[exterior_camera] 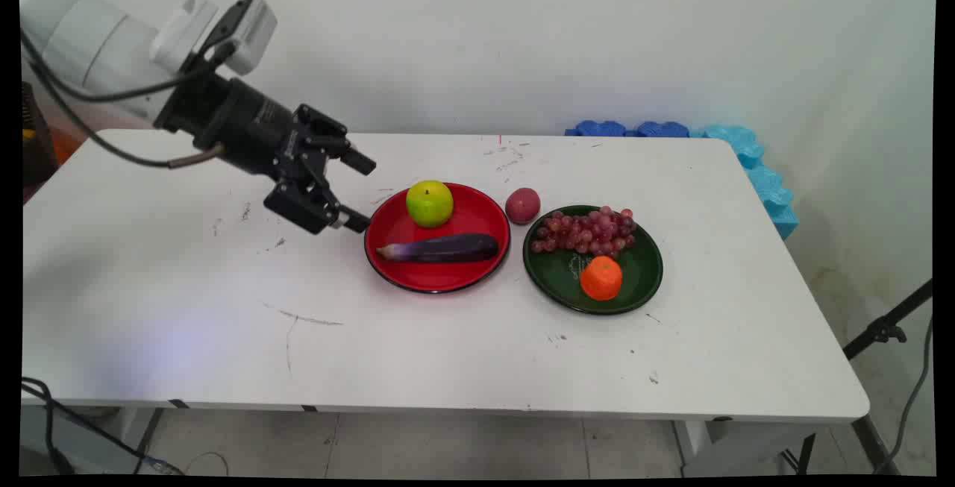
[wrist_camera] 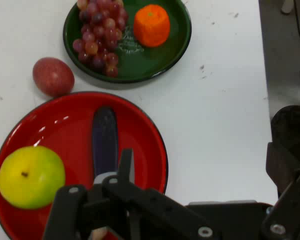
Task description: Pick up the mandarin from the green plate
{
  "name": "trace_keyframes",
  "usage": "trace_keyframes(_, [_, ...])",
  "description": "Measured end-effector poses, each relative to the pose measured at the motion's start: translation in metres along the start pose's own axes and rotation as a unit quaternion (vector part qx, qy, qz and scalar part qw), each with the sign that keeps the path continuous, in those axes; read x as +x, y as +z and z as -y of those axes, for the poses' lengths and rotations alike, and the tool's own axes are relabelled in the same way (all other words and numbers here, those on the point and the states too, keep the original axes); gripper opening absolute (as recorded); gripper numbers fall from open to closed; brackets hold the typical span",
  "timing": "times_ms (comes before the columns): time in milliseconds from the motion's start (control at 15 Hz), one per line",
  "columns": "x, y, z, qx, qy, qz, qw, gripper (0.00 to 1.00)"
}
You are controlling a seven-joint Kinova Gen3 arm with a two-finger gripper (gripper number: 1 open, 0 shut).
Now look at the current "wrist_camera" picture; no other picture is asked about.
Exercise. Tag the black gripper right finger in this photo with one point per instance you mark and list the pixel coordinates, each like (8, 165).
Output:
(295, 200)

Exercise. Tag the red round plate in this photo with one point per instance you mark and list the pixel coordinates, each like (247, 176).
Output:
(140, 130)

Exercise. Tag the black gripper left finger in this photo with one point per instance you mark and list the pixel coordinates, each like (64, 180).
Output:
(72, 210)

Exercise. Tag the orange toy fruit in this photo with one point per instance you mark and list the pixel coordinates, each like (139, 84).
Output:
(152, 27)

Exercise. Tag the red speckled oval fruit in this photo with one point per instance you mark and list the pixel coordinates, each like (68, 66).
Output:
(52, 76)

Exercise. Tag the yellow green apple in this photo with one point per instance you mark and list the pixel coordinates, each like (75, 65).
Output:
(30, 175)

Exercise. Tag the black bulky floor object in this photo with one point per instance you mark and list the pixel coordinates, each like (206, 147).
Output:
(290, 125)

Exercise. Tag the red grape bunch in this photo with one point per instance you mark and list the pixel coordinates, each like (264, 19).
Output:
(100, 32)

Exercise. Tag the dark green round plate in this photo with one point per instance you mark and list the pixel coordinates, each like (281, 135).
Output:
(160, 57)

